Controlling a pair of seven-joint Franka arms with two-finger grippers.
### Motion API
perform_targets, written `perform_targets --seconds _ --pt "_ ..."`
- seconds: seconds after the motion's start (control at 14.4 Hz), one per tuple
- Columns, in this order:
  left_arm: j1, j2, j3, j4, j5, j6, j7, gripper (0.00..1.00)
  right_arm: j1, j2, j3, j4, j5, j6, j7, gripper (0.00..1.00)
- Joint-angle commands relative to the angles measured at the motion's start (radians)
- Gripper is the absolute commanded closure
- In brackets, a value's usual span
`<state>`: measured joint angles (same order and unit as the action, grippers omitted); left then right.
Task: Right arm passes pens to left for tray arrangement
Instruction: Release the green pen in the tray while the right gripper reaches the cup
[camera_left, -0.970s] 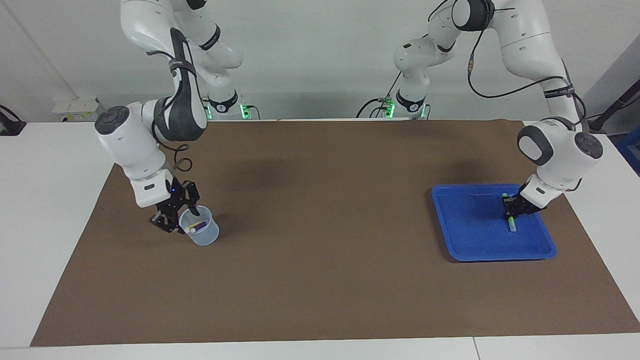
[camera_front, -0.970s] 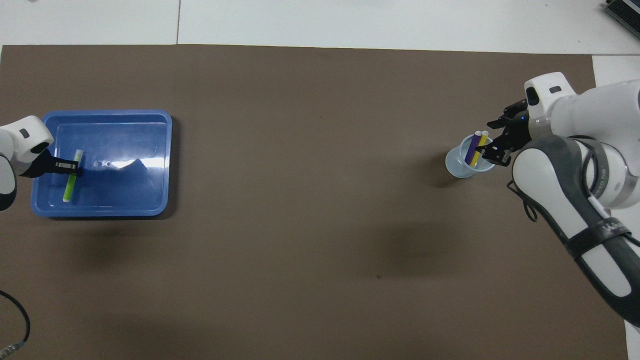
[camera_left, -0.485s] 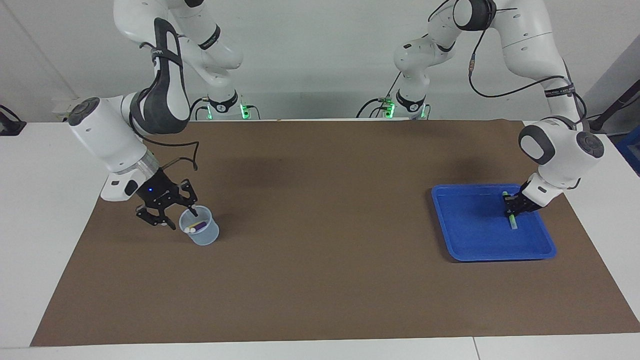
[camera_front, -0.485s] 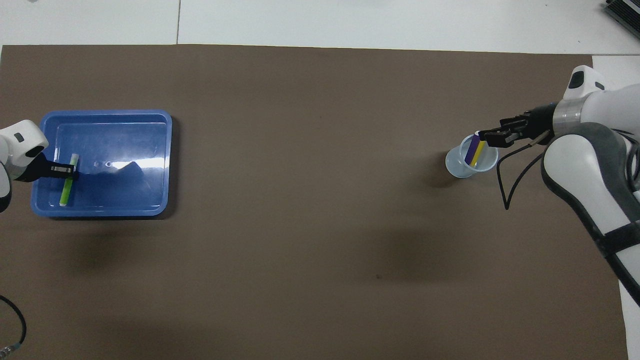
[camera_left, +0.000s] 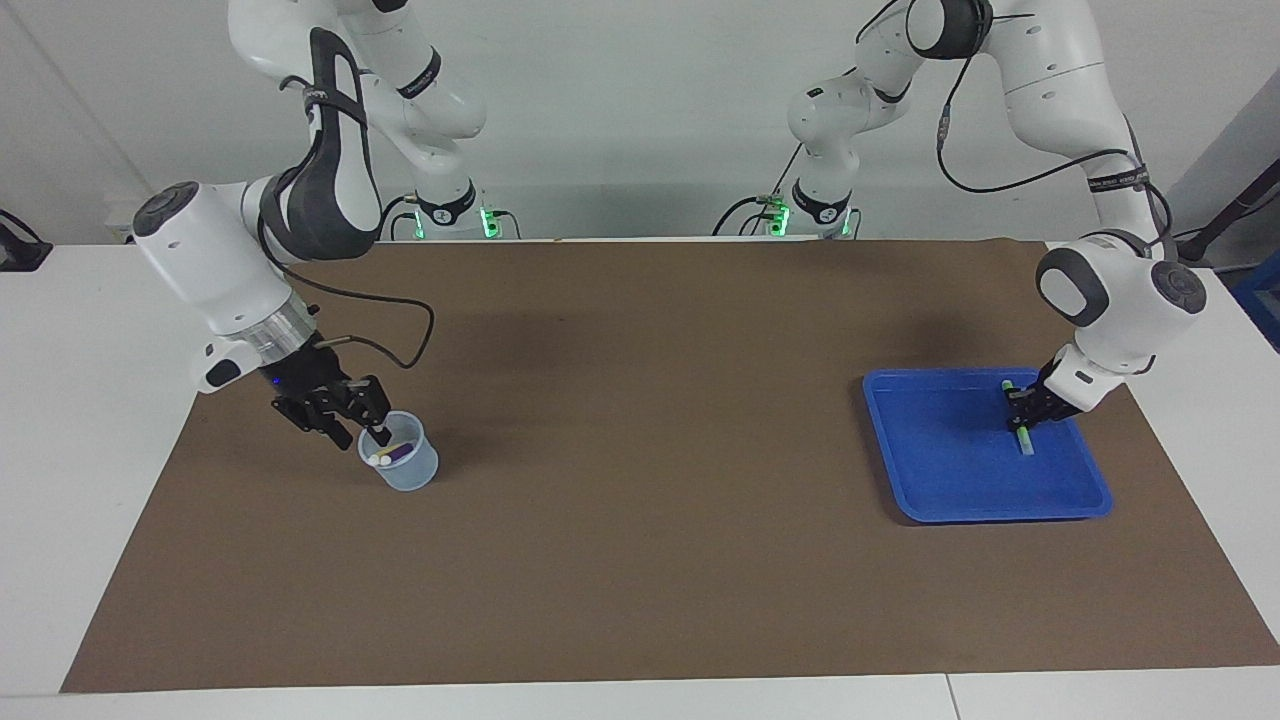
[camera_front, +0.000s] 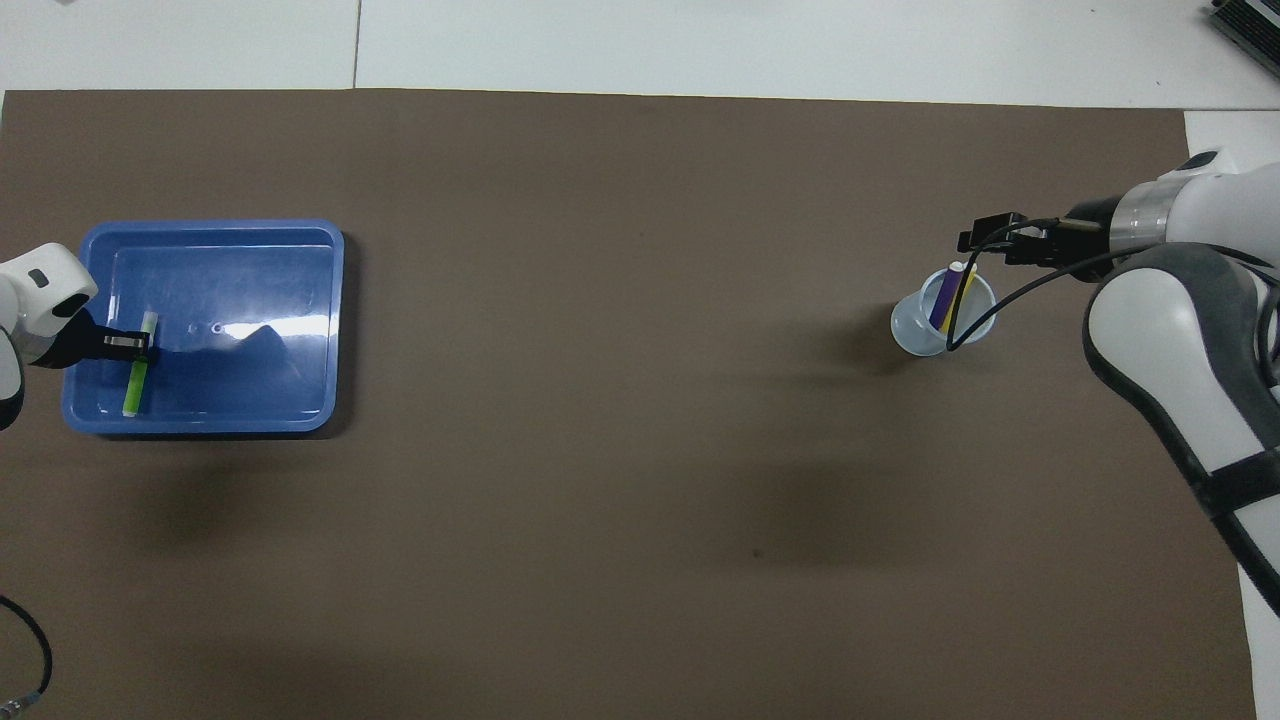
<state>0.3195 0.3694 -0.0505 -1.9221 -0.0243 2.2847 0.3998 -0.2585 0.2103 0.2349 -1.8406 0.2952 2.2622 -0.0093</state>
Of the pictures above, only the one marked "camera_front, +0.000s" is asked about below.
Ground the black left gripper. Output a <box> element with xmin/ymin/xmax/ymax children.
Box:
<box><xmin>45</xmin><ymin>305</ymin><xmax>153</xmax><ymax>369</ymax></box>

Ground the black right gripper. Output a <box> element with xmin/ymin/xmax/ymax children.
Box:
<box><xmin>957</xmin><ymin>195</ymin><xmax>1123</xmax><ymax>267</ymax></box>

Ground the green pen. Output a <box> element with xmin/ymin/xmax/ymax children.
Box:
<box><xmin>121</xmin><ymin>311</ymin><xmax>159</xmax><ymax>417</ymax></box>

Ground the blue plastic tray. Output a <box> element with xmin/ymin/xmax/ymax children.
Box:
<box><xmin>62</xmin><ymin>219</ymin><xmax>346</xmax><ymax>437</ymax></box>

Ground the translucent plastic cup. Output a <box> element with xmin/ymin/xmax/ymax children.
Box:
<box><xmin>890</xmin><ymin>262</ymin><xmax>998</xmax><ymax>358</ymax></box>

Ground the grey ribbed device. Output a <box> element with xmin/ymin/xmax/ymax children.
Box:
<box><xmin>1205</xmin><ymin>0</ymin><xmax>1280</xmax><ymax>77</ymax></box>

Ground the brown table mat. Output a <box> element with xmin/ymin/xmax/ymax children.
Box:
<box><xmin>0</xmin><ymin>88</ymin><xmax>1259</xmax><ymax>720</ymax></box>

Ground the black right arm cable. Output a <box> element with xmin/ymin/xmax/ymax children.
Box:
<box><xmin>944</xmin><ymin>218</ymin><xmax>1166</xmax><ymax>353</ymax></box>

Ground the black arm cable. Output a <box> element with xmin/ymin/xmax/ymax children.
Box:
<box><xmin>944</xmin><ymin>218</ymin><xmax>1166</xmax><ymax>353</ymax></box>
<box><xmin>0</xmin><ymin>595</ymin><xmax>54</xmax><ymax>707</ymax></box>

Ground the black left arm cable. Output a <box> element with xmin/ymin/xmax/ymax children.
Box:
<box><xmin>0</xmin><ymin>595</ymin><xmax>54</xmax><ymax>707</ymax></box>

